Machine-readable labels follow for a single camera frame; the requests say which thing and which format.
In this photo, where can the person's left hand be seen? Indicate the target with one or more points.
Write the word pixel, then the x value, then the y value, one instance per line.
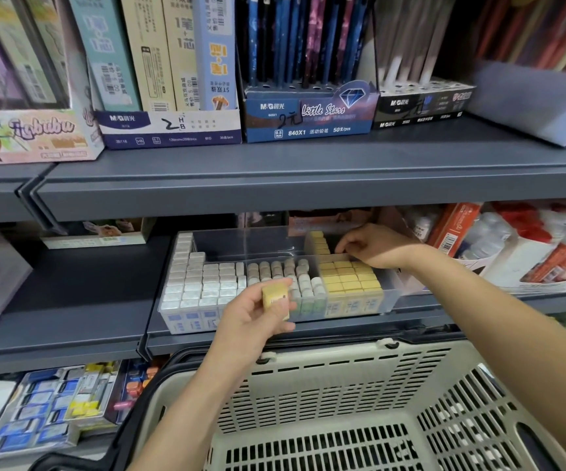
pixel 243 328

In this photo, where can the person's right hand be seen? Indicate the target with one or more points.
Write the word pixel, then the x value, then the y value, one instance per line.
pixel 383 247

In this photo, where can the person's left thumb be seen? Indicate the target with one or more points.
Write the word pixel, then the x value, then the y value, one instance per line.
pixel 282 327

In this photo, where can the person's right fingers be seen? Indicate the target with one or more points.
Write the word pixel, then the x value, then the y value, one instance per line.
pixel 350 245

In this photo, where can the small yellow eraser box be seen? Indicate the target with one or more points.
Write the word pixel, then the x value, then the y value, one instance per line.
pixel 275 301

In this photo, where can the person's right forearm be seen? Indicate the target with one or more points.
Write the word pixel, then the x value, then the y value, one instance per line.
pixel 504 333

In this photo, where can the person's left forearm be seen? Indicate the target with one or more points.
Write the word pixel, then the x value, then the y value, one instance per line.
pixel 189 416

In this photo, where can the group of yellow eraser packs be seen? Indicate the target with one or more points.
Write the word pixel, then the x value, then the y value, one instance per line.
pixel 349 284

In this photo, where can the group of grey round erasers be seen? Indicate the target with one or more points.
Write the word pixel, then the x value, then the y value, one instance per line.
pixel 307 284

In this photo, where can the long grey metal shelf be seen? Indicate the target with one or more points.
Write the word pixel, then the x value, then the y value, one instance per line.
pixel 312 176

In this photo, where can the clear plastic divider tray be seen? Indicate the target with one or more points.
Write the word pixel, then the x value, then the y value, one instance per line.
pixel 243 245

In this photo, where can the group of white eraser boxes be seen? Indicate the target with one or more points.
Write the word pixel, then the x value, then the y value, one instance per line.
pixel 189 289

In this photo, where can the beige plastic shopping basket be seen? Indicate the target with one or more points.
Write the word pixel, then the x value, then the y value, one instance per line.
pixel 351 402

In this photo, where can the orange carton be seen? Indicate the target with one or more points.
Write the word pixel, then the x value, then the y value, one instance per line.
pixel 452 230

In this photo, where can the grey metal shelf under tray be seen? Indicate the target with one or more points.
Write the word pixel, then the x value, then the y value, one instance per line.
pixel 459 308

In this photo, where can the blue diamond print display box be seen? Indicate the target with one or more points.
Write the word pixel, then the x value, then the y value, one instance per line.
pixel 307 115

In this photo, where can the black display box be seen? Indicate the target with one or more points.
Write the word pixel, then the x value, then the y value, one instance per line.
pixel 420 105

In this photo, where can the group of small coloured items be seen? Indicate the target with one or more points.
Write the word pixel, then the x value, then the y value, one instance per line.
pixel 135 382

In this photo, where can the white display carton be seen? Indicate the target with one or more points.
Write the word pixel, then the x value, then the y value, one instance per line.
pixel 508 264

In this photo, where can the group of yellow lead cases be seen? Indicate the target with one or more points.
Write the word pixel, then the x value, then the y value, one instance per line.
pixel 94 392

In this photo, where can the grey metal shelf with clear box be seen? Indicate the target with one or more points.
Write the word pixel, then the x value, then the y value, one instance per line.
pixel 81 299

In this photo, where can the group of red capped bottles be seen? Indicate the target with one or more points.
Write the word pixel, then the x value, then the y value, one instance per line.
pixel 553 240

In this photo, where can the white box with animal picture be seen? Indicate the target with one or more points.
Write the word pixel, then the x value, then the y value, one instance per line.
pixel 96 235

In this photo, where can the row of dark blue pencils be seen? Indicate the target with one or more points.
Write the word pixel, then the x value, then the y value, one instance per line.
pixel 307 39

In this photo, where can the row of white pens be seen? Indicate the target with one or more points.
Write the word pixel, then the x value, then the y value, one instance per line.
pixel 410 39

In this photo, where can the white and blue display box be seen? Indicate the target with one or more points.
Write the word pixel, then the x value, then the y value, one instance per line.
pixel 165 129

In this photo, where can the translucent grey bin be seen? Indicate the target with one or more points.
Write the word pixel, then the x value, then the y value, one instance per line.
pixel 523 102

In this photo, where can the light blue pencil pack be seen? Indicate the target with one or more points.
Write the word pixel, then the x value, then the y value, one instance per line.
pixel 216 48

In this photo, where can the cream pencil pack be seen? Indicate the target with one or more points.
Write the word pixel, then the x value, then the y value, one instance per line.
pixel 182 48
pixel 148 48

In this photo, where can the tray of blue eraser packets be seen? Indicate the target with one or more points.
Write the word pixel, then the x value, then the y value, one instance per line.
pixel 32 416

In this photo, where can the row of coloured folders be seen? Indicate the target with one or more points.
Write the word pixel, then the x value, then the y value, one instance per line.
pixel 538 29

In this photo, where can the teal pencil pack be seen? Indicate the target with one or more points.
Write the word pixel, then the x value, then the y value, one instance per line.
pixel 103 44

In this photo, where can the pink cartoon display box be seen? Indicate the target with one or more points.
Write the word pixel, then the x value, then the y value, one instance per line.
pixel 27 132

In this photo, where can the green pen pack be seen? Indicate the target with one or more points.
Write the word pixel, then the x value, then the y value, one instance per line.
pixel 15 44

